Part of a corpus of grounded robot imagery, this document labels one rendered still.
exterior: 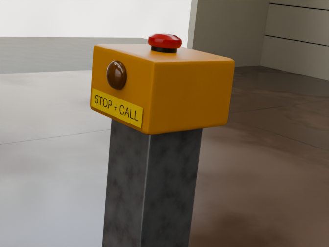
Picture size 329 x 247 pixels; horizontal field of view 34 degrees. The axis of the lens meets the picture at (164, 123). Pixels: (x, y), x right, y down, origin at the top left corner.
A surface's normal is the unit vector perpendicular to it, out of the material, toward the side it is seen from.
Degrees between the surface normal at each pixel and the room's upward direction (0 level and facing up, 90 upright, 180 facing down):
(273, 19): 90
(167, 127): 90
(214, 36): 90
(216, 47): 90
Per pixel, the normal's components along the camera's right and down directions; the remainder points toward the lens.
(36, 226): 0.10, -0.96
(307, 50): -0.74, 0.10
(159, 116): 0.62, 0.25
